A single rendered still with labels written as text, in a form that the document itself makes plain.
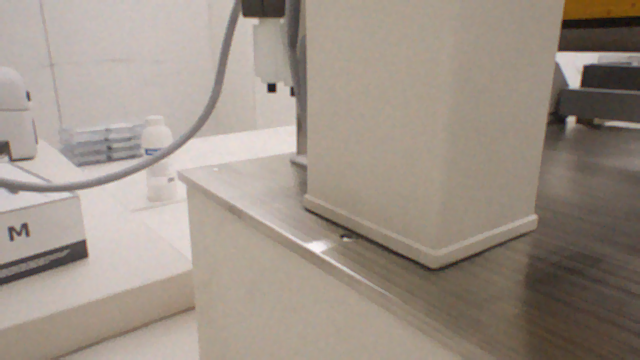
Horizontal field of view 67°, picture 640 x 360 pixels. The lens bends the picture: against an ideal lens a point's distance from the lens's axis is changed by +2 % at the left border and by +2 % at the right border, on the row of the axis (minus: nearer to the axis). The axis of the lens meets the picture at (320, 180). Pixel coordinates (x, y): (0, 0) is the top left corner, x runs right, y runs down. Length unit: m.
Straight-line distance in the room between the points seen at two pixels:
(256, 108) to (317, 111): 2.34
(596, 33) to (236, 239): 0.24
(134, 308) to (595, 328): 0.41
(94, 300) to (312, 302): 0.29
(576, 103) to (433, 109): 0.42
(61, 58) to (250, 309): 2.42
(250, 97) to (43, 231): 2.09
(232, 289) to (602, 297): 0.22
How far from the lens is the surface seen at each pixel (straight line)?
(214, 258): 0.35
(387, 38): 0.21
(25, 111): 1.07
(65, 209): 0.56
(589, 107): 0.60
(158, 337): 0.51
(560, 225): 0.28
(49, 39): 2.67
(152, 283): 0.51
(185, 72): 2.86
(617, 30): 0.32
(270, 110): 2.64
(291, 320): 0.27
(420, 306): 0.19
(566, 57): 1.23
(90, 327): 0.51
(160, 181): 0.87
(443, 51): 0.19
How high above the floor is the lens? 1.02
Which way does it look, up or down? 17 degrees down
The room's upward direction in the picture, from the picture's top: straight up
